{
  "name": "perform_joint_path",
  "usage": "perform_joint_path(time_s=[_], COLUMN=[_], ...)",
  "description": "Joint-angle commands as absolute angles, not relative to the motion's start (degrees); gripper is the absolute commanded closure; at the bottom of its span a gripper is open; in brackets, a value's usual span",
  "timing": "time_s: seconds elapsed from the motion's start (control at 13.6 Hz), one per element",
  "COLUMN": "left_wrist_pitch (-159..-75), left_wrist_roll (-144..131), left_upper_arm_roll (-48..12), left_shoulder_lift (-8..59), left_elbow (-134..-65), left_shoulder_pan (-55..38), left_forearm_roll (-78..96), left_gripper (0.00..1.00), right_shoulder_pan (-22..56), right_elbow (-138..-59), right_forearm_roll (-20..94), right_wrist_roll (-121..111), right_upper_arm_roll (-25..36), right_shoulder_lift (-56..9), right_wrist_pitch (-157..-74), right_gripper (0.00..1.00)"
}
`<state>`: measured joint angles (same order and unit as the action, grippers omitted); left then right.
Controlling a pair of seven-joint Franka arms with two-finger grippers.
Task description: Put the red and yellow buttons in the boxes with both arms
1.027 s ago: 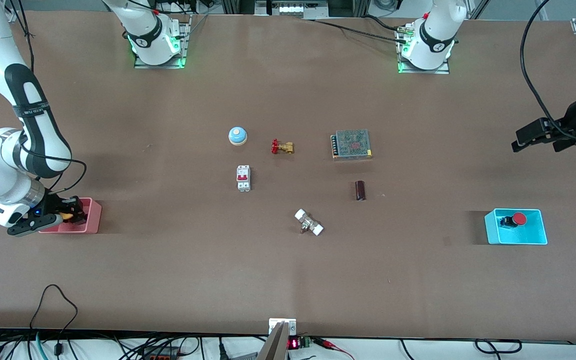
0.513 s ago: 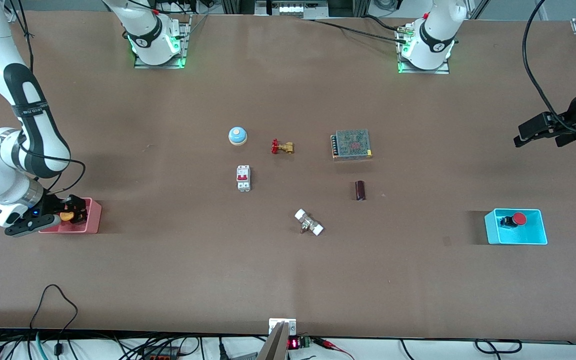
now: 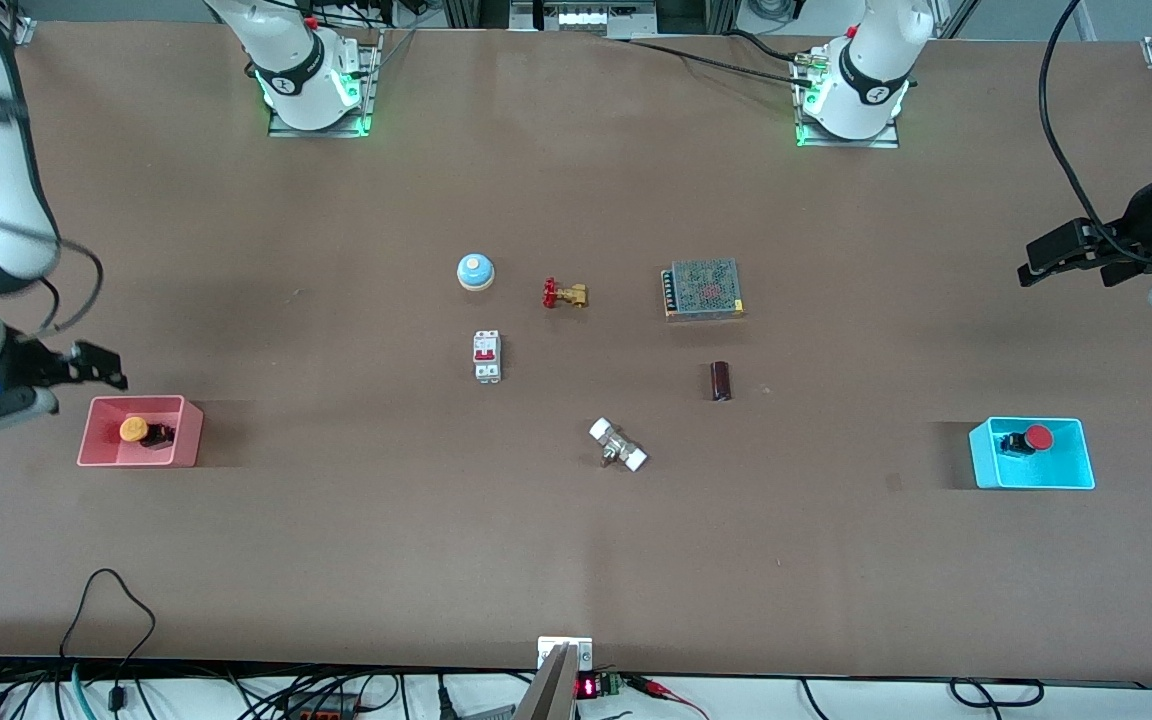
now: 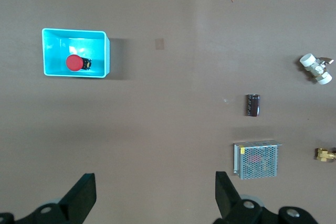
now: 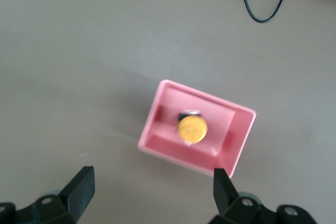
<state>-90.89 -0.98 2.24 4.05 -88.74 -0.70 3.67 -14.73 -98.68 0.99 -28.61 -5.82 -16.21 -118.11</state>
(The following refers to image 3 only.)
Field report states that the yellow mushroom push button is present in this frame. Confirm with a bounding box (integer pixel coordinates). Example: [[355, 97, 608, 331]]
[[119, 416, 177, 451]]

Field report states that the red mushroom push button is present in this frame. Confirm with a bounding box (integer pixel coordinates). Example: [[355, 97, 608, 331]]
[[998, 424, 1055, 459]]

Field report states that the pink plastic box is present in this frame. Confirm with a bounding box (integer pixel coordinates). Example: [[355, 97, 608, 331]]
[[77, 395, 204, 468]]

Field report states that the cyan plastic box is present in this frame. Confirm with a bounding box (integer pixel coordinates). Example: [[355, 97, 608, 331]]
[[968, 416, 1096, 491]]

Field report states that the metal mesh power supply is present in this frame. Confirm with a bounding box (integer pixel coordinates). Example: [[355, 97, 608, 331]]
[[661, 258, 746, 322]]

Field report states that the metal fitting with white ends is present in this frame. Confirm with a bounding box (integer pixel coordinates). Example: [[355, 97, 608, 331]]
[[588, 417, 649, 473]]

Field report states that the grey power strip box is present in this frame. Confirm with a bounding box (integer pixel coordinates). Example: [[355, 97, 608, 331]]
[[510, 0, 659, 40]]

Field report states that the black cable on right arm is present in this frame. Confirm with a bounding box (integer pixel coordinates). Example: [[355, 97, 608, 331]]
[[24, 228, 105, 343]]

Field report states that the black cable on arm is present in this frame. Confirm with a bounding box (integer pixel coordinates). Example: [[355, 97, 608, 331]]
[[1038, 0, 1152, 267], [24, 228, 105, 343]]

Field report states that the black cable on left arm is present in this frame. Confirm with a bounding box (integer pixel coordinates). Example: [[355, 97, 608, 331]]
[[1038, 0, 1152, 267]]

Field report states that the black looped cable with plug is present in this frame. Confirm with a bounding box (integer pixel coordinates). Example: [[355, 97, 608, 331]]
[[58, 568, 157, 713]]

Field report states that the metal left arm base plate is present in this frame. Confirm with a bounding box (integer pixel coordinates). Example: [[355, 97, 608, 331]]
[[794, 45, 901, 150]]

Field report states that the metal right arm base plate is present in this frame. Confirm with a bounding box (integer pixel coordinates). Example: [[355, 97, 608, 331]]
[[268, 30, 382, 139]]

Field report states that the black cable along table edge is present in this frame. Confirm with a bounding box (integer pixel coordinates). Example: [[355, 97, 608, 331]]
[[624, 28, 822, 89]]

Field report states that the black coiled cable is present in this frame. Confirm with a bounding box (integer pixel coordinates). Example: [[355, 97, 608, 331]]
[[948, 677, 1046, 710]]

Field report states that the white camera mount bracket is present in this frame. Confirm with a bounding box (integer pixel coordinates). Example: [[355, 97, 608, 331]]
[[537, 636, 595, 672]]

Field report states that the grey metal mount bar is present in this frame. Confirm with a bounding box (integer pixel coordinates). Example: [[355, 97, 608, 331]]
[[512, 643, 579, 720]]

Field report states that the red clip lead cable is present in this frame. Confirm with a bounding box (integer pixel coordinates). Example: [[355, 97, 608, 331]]
[[624, 674, 713, 720]]

